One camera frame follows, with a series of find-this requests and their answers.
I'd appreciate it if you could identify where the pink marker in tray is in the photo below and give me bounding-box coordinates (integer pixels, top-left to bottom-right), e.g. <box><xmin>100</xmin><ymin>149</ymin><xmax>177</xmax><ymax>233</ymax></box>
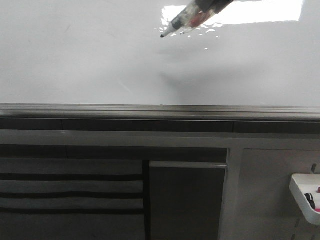
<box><xmin>314</xmin><ymin>187</ymin><xmax>320</xmax><ymax>213</ymax></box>

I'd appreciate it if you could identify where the grey cabinet with drawers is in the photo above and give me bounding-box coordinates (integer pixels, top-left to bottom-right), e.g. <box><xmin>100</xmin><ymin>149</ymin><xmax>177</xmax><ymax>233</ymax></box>
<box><xmin>0</xmin><ymin>118</ymin><xmax>320</xmax><ymax>240</ymax></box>

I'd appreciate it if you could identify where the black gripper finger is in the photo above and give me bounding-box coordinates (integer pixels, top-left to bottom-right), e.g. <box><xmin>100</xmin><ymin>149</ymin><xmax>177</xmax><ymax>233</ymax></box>
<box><xmin>195</xmin><ymin>0</ymin><xmax>234</xmax><ymax>14</ymax></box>

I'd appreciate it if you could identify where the white wall-mounted tray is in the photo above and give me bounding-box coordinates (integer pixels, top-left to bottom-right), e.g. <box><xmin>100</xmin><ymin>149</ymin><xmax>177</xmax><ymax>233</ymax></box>
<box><xmin>289</xmin><ymin>173</ymin><xmax>320</xmax><ymax>226</ymax></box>

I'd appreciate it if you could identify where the white whiteboard with metal frame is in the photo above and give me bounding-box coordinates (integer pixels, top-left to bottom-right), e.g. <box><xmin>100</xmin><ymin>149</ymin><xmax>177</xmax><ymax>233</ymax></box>
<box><xmin>0</xmin><ymin>0</ymin><xmax>320</xmax><ymax>121</ymax></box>

